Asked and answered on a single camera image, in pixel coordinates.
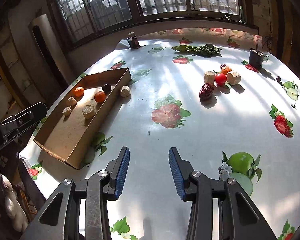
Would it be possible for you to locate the tall beige sugarcane piece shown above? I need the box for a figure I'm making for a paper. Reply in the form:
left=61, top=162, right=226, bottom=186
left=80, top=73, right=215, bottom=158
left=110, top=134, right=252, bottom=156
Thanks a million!
left=204, top=71, right=216, bottom=85

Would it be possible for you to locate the small orange kumquat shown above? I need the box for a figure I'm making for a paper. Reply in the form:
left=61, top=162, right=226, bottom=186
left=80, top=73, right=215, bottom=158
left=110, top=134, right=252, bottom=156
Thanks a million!
left=221, top=66, right=232, bottom=75

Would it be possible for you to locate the barred window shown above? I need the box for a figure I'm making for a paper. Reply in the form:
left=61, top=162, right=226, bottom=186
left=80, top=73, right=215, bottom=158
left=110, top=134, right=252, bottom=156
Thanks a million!
left=47, top=0, right=259, bottom=51

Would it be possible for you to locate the small beige chunk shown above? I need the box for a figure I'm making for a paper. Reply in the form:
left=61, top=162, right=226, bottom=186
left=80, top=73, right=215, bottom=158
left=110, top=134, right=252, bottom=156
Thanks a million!
left=120, top=86, right=130, bottom=98

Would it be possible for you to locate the large beige sugarcane chunk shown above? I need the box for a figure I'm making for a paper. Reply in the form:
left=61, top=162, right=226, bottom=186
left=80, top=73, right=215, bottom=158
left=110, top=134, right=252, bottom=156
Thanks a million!
left=226, top=71, right=241, bottom=86

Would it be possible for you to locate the round beige sugarcane slice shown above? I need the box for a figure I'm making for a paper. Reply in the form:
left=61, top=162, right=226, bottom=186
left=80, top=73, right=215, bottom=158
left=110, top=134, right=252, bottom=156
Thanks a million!
left=82, top=105, right=96, bottom=120

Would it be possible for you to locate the green leafy vegetable bunch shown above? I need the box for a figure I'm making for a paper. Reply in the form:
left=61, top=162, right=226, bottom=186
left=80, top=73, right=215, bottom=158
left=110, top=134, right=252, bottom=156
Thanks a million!
left=172, top=43, right=221, bottom=57

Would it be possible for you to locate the black plant pot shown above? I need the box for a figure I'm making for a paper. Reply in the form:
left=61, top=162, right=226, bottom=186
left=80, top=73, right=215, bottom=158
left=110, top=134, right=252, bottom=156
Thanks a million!
left=249, top=43, right=264, bottom=70

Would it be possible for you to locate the red cherry tomato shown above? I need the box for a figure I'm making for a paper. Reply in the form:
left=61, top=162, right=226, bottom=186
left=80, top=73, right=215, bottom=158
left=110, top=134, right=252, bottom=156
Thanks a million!
left=215, top=73, right=226, bottom=86

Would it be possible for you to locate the small dark jar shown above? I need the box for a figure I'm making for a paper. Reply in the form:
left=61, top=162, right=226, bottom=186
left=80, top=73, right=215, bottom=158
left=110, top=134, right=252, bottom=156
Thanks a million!
left=127, top=32, right=140, bottom=49

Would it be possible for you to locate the dark purple plum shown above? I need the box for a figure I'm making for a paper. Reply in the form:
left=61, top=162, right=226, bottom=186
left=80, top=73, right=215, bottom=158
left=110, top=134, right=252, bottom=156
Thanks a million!
left=102, top=83, right=111, bottom=94

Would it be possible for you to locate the orange tangerine with stem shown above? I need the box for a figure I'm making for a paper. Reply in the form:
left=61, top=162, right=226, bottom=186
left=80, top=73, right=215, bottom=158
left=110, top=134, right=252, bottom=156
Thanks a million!
left=74, top=86, right=85, bottom=98

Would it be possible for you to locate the dried red jujube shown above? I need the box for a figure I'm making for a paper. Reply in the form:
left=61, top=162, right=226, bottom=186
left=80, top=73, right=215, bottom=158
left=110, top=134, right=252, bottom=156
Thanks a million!
left=199, top=83, right=214, bottom=100

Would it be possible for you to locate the fruit print tablecloth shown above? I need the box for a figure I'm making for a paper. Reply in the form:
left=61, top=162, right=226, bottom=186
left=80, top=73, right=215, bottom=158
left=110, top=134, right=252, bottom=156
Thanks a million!
left=21, top=38, right=300, bottom=239

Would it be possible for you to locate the brown cardboard tray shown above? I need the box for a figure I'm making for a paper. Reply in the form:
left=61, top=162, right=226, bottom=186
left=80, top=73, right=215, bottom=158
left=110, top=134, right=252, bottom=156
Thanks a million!
left=33, top=68, right=131, bottom=170

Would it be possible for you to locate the small beige sugarcane piece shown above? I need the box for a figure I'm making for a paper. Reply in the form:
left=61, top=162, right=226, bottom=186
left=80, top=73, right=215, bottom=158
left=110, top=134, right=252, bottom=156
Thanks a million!
left=67, top=96, right=77, bottom=107

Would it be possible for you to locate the green bottle on sill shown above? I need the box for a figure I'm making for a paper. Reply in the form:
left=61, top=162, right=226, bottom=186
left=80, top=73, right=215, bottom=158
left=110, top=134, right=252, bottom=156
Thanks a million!
left=239, top=5, right=244, bottom=23

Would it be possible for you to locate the white standing air conditioner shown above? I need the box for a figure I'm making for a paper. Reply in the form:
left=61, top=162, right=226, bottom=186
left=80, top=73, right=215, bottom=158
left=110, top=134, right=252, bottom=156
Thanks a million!
left=29, top=14, right=76, bottom=89

